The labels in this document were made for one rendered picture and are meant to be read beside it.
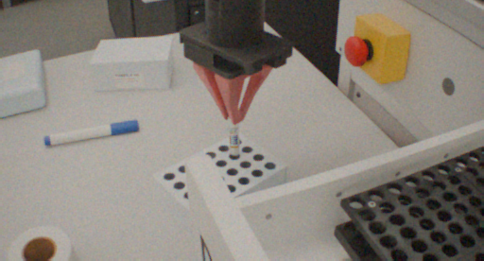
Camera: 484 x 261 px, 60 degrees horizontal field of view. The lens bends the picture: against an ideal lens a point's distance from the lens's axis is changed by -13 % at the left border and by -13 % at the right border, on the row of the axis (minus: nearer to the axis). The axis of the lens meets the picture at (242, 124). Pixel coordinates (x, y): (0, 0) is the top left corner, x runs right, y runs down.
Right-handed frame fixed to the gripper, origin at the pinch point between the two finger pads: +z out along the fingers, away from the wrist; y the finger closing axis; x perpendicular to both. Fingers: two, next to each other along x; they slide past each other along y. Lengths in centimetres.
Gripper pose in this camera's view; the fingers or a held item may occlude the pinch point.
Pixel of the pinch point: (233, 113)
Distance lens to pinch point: 51.3
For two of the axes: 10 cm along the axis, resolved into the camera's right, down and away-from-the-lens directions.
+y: -7.0, -4.1, 5.8
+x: -7.1, 3.9, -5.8
